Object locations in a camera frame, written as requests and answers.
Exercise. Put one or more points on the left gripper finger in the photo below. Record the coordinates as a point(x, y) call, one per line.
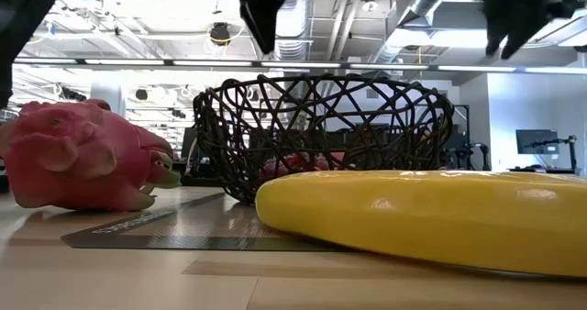
point(268, 21)

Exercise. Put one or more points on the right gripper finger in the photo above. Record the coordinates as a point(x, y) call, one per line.
point(496, 32)
point(520, 35)

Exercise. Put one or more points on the pink dragon fruit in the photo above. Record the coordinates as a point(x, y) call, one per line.
point(82, 158)

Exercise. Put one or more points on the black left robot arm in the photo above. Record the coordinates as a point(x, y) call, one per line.
point(18, 16)

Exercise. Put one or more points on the long ceiling light strip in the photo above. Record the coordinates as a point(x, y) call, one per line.
point(211, 63)

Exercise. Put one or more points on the dark computer monitor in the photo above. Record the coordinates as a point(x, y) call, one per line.
point(536, 141)

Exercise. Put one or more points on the dark background screen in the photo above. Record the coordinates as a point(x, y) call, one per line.
point(189, 145)

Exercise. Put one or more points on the white building column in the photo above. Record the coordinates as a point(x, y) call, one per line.
point(107, 92)

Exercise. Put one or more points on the yellow banana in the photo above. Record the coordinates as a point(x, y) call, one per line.
point(413, 218)

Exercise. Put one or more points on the black-bordered table mat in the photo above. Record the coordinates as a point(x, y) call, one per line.
point(192, 229)

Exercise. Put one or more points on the silver spiral ceiling duct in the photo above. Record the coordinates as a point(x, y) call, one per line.
point(293, 30)

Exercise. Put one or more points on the black aluminium table frame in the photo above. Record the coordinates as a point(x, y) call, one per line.
point(202, 180)

